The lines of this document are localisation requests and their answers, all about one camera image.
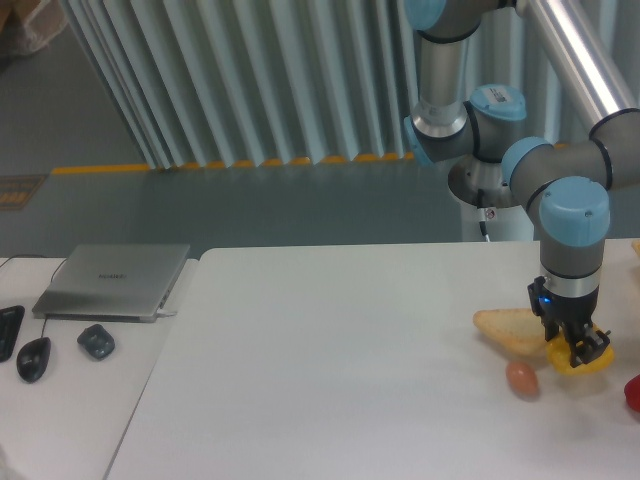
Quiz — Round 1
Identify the yellow pepper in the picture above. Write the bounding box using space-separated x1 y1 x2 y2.
546 334 615 376

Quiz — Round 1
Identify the black computer mouse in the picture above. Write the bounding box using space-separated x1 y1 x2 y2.
16 337 51 383

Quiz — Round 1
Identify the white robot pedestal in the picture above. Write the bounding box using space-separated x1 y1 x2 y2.
457 196 534 242

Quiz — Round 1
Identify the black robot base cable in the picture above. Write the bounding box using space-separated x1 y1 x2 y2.
475 187 492 244

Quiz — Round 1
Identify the white folding screen partition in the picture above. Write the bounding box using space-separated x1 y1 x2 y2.
63 1 639 188

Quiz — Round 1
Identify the brown cardboard box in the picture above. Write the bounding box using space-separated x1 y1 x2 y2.
1 0 68 59

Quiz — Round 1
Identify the brown egg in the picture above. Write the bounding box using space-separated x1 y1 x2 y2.
505 361 539 397

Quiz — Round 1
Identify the black keyboard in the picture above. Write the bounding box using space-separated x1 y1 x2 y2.
0 305 25 363

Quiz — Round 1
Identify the red pepper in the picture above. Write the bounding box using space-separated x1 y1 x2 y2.
624 375 640 412

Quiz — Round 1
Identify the dark grey earbuds case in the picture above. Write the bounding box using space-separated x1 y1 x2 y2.
77 324 115 361

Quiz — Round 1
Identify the white laptop plug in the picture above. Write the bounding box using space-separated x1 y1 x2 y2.
157 309 177 318

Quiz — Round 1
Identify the toasted bread slice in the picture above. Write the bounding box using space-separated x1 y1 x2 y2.
472 308 546 356

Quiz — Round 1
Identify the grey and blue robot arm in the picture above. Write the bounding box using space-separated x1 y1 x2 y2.
404 1 639 369

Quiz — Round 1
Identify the black mouse cable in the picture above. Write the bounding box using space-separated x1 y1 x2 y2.
0 254 69 339

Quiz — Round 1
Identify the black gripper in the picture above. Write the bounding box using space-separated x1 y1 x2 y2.
527 276 610 366

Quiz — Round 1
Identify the silver closed laptop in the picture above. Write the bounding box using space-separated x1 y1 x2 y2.
32 244 190 323

